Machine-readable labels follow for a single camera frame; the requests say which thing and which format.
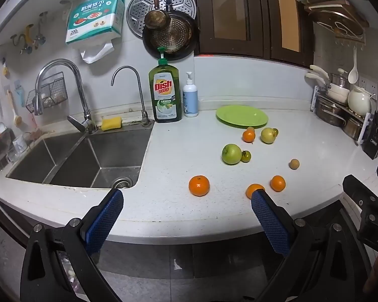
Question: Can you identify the large mandarin orange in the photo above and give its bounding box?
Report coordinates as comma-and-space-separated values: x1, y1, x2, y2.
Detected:
189, 175, 210, 197

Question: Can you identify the tall chrome faucet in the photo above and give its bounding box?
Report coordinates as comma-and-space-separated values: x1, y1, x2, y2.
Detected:
34, 58, 98, 134

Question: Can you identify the black knife block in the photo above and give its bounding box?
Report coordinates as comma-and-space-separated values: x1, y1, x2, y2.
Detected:
364, 81, 378, 160

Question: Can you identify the white ladle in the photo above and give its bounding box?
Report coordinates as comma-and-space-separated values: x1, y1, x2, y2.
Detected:
348, 47, 360, 84

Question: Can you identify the stainless steel sink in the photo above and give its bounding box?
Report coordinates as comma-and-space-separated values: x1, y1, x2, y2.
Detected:
6, 126, 154, 189

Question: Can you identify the wall power socket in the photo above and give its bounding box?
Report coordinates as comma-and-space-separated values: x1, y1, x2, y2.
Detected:
357, 75, 377, 95

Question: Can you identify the green dish soap bottle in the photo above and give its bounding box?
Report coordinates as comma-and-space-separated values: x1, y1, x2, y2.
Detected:
148, 47, 183, 123

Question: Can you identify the black frying pan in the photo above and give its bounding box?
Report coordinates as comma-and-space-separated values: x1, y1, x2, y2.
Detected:
142, 0, 200, 62

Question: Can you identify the white pot rack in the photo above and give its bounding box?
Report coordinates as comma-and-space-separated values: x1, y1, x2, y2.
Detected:
310, 86, 372, 145

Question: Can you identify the perforated metal steamer plate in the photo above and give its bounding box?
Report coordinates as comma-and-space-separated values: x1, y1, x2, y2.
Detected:
127, 0, 196, 35

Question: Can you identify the paper towel pack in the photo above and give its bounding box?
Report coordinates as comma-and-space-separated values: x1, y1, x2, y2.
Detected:
65, 0, 127, 64

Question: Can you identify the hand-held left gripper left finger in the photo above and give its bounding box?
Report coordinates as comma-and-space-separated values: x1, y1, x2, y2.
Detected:
20, 188, 124, 302

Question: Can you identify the yellow sponge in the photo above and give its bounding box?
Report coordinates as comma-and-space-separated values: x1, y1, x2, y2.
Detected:
101, 117, 122, 132

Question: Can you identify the steel pot with lid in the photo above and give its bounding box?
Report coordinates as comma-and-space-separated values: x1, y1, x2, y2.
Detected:
330, 68, 349, 88

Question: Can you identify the black wire basket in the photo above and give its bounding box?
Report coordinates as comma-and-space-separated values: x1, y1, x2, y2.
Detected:
26, 72, 67, 113

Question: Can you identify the yellow-green apple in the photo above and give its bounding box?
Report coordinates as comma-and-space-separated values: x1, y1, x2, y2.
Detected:
260, 127, 276, 144

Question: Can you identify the white saucepan cream handle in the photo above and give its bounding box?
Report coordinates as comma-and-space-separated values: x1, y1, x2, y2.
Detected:
305, 72, 350, 104
309, 65, 350, 95

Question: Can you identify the wooden dish brush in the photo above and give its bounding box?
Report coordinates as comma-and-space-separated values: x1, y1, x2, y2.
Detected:
6, 90, 23, 128

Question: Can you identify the white pump bottle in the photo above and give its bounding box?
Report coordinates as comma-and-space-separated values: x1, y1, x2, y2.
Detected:
182, 71, 199, 118

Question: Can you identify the thin chrome faucet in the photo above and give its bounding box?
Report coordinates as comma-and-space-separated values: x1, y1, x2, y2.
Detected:
110, 66, 150, 127

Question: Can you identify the yellow wall hook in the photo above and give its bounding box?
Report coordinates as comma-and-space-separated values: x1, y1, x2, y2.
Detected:
11, 24, 46, 54

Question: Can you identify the green plate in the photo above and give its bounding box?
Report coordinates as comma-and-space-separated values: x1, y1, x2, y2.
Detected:
216, 105, 269, 129

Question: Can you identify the white ceramic pitcher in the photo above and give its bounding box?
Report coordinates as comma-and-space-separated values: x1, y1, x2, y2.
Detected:
348, 87, 377, 116

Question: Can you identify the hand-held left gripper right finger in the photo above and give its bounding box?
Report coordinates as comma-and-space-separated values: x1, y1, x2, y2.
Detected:
251, 189, 361, 302

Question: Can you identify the small copper pot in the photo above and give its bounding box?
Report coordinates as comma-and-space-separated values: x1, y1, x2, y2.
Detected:
144, 0, 171, 30

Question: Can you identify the small steel pot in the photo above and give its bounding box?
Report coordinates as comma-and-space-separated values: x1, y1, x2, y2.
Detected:
343, 117, 364, 140

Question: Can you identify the large steel pot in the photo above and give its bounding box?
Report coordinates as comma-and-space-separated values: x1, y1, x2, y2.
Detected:
316, 96, 347, 127

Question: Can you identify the large green apple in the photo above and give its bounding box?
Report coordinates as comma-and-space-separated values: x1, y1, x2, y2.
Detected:
221, 144, 242, 165

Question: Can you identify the dark wooden window frame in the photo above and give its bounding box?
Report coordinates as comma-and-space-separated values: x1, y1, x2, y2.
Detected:
189, 0, 314, 67

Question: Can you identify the wooden cutting board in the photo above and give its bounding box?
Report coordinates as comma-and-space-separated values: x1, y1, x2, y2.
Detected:
303, 0, 370, 45

